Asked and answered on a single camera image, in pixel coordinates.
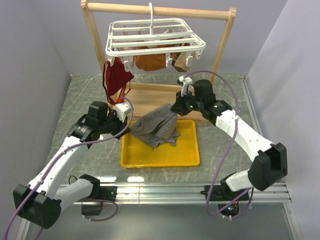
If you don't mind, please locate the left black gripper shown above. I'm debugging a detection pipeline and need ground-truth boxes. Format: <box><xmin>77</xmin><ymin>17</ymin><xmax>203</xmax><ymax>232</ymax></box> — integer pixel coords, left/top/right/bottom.
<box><xmin>98</xmin><ymin>109</ymin><xmax>131</xmax><ymax>140</ymax></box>

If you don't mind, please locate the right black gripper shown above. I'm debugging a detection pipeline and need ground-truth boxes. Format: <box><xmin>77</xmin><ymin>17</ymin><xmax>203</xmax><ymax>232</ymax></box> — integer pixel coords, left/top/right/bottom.
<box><xmin>171</xmin><ymin>89</ymin><xmax>204</xmax><ymax>117</ymax></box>

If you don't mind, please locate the grey striped underwear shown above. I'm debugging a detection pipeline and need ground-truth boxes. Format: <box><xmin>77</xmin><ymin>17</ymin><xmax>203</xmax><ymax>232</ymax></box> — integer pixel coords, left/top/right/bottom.
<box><xmin>130</xmin><ymin>103</ymin><xmax>180</xmax><ymax>149</ymax></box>

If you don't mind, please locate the red underwear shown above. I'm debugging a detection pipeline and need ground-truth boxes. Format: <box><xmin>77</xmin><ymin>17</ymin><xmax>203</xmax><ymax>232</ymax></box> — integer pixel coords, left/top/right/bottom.
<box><xmin>102</xmin><ymin>57</ymin><xmax>134</xmax><ymax>106</ymax></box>

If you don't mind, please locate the white plastic clip hanger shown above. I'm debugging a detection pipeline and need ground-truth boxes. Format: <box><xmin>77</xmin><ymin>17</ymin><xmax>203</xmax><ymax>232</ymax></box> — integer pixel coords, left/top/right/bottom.
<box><xmin>105</xmin><ymin>3</ymin><xmax>206</xmax><ymax>72</ymax></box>

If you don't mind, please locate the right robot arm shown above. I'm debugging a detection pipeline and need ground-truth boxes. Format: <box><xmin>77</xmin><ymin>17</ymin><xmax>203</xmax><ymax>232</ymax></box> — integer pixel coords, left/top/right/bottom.
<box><xmin>171</xmin><ymin>76</ymin><xmax>288</xmax><ymax>200</ymax></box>

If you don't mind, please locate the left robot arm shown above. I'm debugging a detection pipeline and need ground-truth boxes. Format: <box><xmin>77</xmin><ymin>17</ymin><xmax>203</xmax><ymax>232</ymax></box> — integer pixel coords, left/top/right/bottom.
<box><xmin>13</xmin><ymin>97</ymin><xmax>134</xmax><ymax>229</ymax></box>

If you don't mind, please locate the orange underwear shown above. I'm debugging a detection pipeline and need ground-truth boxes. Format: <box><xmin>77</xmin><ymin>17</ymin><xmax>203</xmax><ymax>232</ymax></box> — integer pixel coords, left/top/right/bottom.
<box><xmin>135</xmin><ymin>53</ymin><xmax>166</xmax><ymax>72</ymax></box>

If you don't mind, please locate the yellow plastic tray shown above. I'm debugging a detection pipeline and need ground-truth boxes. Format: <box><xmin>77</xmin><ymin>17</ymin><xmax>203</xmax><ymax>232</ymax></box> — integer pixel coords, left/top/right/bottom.
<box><xmin>120</xmin><ymin>119</ymin><xmax>200</xmax><ymax>169</ymax></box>

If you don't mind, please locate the wooden hanging rack stand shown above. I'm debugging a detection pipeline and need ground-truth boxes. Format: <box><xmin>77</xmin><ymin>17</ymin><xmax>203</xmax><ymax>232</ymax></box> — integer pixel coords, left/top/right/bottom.
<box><xmin>80</xmin><ymin>0</ymin><xmax>237</xmax><ymax>127</ymax></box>

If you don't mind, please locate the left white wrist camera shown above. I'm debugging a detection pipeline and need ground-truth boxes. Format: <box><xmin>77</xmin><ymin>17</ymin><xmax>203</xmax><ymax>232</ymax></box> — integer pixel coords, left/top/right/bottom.
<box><xmin>115</xmin><ymin>97</ymin><xmax>134</xmax><ymax>123</ymax></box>

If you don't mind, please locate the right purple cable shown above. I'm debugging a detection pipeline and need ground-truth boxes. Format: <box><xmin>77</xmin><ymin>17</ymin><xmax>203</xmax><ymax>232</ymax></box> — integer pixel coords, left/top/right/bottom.
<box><xmin>186</xmin><ymin>70</ymin><xmax>255</xmax><ymax>217</ymax></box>

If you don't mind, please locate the aluminium mounting rail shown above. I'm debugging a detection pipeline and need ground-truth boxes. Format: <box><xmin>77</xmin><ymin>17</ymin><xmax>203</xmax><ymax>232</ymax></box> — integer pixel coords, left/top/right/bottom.
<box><xmin>18</xmin><ymin>182</ymin><xmax>299</xmax><ymax>240</ymax></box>

